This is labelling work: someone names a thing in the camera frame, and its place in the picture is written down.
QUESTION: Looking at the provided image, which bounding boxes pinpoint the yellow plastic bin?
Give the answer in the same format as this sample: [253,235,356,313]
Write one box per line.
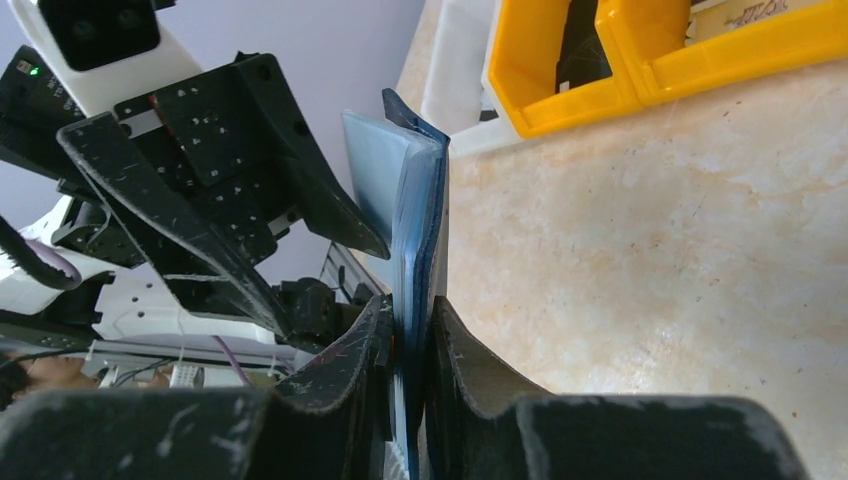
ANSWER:
[482,1,643,139]
[610,1,847,105]

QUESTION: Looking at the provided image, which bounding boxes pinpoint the white plastic bin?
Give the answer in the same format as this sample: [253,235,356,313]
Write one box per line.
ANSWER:
[421,0,523,158]

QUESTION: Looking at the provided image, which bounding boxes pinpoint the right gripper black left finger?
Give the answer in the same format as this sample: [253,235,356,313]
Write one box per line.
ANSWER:
[1,296,392,479]

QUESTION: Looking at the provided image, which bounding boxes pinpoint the wooden blocks in bin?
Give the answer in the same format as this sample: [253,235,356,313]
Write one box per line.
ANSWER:
[684,0,820,46]

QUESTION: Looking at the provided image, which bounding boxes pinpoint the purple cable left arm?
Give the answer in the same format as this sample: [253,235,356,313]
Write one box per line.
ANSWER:
[0,215,253,387]

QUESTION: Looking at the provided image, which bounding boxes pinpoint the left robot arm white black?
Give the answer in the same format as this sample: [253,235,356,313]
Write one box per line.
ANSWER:
[1,46,389,347]

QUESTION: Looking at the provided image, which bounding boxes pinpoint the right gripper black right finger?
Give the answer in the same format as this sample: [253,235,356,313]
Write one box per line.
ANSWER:
[425,297,808,479]

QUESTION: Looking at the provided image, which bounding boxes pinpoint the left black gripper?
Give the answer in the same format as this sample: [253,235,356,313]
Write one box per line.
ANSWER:
[57,52,390,338]

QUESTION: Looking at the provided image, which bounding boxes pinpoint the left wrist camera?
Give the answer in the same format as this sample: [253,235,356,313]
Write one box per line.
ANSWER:
[7,1,202,117]

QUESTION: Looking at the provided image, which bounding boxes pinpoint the yellow plastic bin left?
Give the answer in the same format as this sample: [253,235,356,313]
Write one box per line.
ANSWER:
[482,1,643,139]

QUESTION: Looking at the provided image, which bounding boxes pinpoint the black object in bin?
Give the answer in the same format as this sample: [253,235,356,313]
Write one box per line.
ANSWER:
[556,0,612,93]

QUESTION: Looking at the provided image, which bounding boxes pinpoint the yellow plastic bin right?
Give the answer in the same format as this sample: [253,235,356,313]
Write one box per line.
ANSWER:
[610,1,847,105]

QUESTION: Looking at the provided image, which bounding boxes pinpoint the blue leather card holder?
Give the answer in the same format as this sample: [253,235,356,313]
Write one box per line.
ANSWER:
[342,88,450,479]

